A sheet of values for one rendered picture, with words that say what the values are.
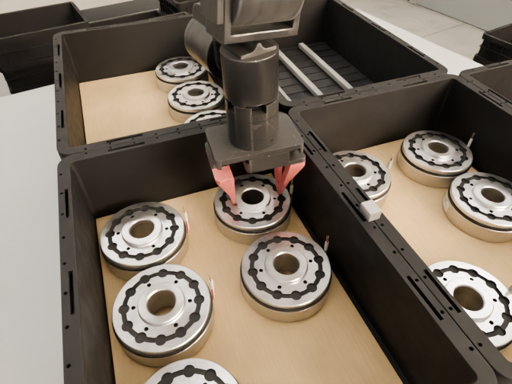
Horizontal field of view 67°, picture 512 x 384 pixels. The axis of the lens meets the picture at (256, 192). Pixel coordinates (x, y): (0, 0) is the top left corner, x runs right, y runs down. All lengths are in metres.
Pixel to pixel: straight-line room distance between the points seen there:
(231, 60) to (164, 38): 0.52
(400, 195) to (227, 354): 0.33
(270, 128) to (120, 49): 0.52
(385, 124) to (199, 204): 0.32
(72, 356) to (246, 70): 0.28
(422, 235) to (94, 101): 0.63
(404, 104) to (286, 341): 0.41
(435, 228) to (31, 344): 0.58
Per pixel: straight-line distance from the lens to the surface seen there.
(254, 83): 0.38
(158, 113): 0.75
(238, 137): 0.42
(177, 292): 0.43
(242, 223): 0.48
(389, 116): 0.66
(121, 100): 0.81
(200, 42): 0.44
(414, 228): 0.56
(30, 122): 1.08
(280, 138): 0.44
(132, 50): 0.88
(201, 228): 0.52
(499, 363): 0.37
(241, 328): 0.44
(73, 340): 0.36
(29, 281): 0.72
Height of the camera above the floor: 1.23
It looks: 44 degrees down
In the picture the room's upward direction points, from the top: straight up
